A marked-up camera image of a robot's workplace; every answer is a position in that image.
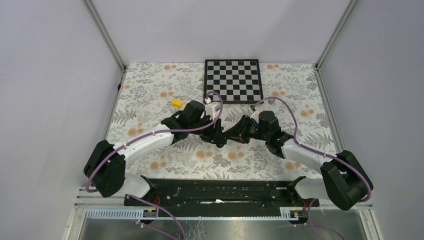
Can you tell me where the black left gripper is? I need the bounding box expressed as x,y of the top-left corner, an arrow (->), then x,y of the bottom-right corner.
189,115 -> 227,145

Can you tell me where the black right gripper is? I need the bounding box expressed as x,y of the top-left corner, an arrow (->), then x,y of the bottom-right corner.
223,115 -> 269,145

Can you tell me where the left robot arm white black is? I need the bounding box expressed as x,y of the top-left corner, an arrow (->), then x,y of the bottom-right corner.
83,100 -> 226,206

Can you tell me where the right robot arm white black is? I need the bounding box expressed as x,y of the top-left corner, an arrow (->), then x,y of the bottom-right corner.
223,110 -> 374,211

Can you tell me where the black white checkerboard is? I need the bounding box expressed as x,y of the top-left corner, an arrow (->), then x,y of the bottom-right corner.
203,59 -> 264,104

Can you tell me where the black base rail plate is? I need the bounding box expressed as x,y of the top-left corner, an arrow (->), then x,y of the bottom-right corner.
142,178 -> 320,216

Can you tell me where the slotted grey cable duct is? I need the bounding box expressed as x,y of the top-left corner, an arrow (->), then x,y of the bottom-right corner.
85,207 -> 301,222

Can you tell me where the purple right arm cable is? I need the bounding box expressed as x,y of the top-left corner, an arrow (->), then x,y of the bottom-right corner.
251,96 -> 374,240

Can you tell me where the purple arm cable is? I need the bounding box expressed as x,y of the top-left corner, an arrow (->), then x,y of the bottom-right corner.
251,96 -> 374,240
85,90 -> 225,240

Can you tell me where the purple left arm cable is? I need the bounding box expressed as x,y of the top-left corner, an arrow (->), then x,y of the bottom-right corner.
85,90 -> 225,240

